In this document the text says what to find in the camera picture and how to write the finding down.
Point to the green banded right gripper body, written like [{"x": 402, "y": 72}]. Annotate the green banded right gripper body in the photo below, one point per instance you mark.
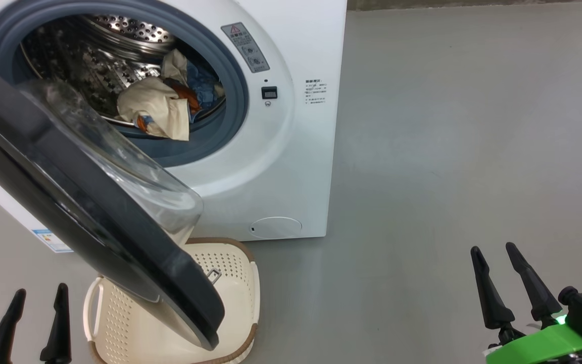
[{"x": 543, "y": 349}]

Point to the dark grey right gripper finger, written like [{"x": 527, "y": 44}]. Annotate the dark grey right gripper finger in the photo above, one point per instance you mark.
[
  {"x": 538, "y": 296},
  {"x": 493, "y": 303}
]

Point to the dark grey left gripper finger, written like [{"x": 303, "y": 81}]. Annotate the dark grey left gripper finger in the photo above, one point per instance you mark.
[
  {"x": 8, "y": 328},
  {"x": 59, "y": 333}
]

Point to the dark round glass washer door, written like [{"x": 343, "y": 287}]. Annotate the dark round glass washer door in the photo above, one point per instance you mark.
[{"x": 68, "y": 202}]

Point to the cream orange cartoon garment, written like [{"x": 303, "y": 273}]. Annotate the cream orange cartoon garment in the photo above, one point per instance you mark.
[{"x": 154, "y": 108}]

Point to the blue printed garment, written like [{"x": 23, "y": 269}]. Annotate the blue printed garment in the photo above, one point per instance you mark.
[{"x": 205, "y": 86}]

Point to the white front-load washing machine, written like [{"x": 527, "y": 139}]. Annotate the white front-load washing machine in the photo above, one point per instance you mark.
[{"x": 296, "y": 167}]

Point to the stainless steel washing machine drum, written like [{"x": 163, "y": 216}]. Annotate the stainless steel washing machine drum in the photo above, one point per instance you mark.
[{"x": 94, "y": 60}]

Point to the blue energy label sticker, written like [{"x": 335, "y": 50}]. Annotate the blue energy label sticker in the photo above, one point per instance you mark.
[{"x": 51, "y": 240}]

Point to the cream perforated laundry basket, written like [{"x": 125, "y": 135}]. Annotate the cream perforated laundry basket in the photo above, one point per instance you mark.
[{"x": 235, "y": 303}]

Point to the round white filter cover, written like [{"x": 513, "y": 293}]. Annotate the round white filter cover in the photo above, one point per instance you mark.
[{"x": 276, "y": 227}]

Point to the grey warning sticker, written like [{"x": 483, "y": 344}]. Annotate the grey warning sticker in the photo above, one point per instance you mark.
[{"x": 245, "y": 48}]

